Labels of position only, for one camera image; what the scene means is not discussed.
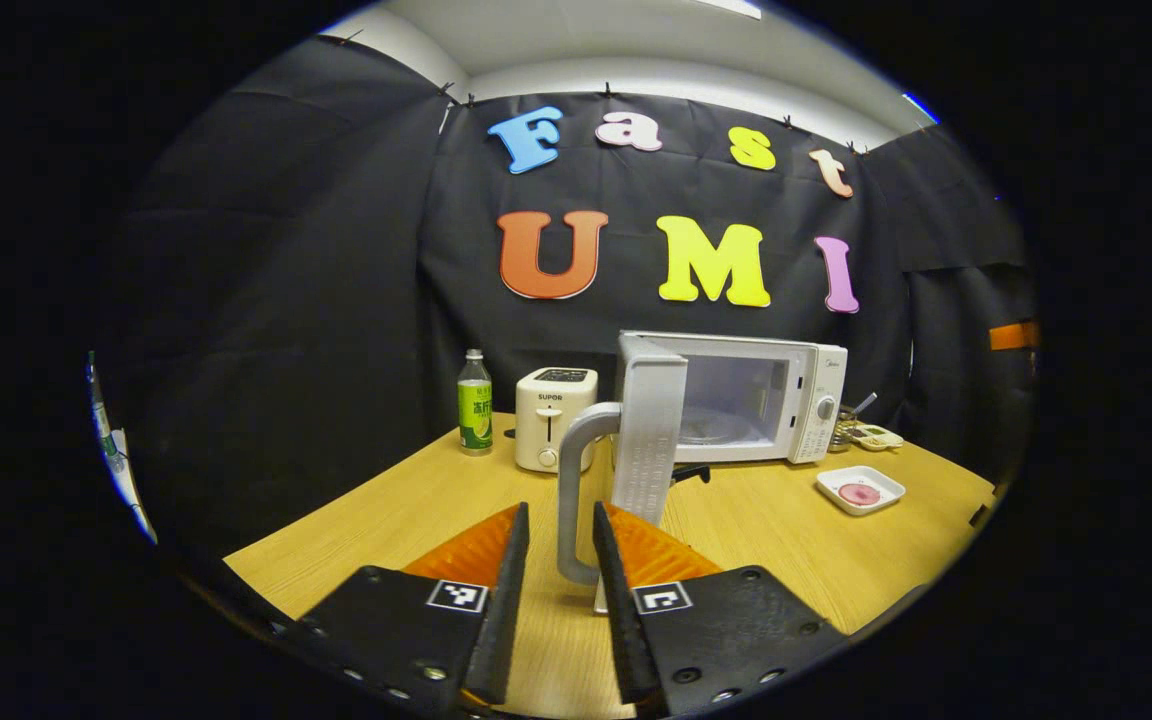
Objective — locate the white toaster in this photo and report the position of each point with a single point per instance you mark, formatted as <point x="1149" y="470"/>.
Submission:
<point x="556" y="430"/>

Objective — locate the pink round food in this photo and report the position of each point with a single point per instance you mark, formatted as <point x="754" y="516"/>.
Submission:
<point x="859" y="494"/>

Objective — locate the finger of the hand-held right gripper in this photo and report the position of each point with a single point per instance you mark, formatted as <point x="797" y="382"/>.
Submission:
<point x="1014" y="336"/>

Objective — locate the large ceiling light panel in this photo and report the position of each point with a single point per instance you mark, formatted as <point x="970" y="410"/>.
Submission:
<point x="736" y="7"/>

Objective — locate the white side table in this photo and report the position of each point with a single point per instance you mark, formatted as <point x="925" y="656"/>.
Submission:
<point x="124" y="480"/>

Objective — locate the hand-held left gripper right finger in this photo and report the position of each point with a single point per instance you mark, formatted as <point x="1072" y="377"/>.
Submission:
<point x="616" y="620"/>

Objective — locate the white square dish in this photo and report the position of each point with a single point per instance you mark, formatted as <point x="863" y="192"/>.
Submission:
<point x="886" y="482"/>

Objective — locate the white condiment tray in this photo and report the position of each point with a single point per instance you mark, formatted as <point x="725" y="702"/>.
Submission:
<point x="878" y="438"/>

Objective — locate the small metal container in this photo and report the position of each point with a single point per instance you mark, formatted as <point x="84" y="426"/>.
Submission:
<point x="842" y="432"/>

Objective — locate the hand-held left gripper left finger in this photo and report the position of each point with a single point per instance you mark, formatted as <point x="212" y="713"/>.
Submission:
<point x="506" y="620"/>

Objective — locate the small ceiling light panel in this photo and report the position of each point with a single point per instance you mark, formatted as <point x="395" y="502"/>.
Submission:
<point x="921" y="108"/>

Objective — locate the black backdrop cloth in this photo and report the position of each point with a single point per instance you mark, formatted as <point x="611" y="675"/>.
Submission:
<point x="286" y="300"/>

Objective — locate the white microwave oven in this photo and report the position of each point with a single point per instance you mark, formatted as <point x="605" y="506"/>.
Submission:
<point x="806" y="380"/>

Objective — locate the green label drink bottle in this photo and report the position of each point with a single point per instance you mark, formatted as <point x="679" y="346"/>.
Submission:
<point x="475" y="410"/>

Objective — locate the metal spoon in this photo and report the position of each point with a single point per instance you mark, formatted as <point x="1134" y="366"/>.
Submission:
<point x="865" y="403"/>

